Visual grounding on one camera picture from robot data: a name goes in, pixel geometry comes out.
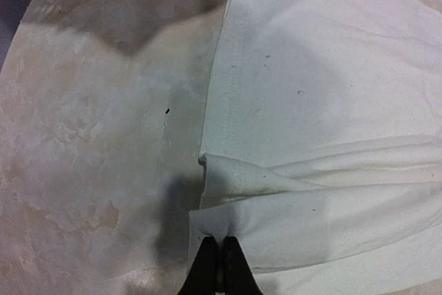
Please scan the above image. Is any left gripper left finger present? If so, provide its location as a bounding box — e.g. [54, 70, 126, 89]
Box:
[177, 237, 218, 295]

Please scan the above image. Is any white t-shirt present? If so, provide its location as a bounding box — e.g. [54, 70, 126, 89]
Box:
[189, 0, 441, 275]

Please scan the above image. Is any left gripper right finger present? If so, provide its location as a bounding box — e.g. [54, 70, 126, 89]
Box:
[222, 236, 262, 295]

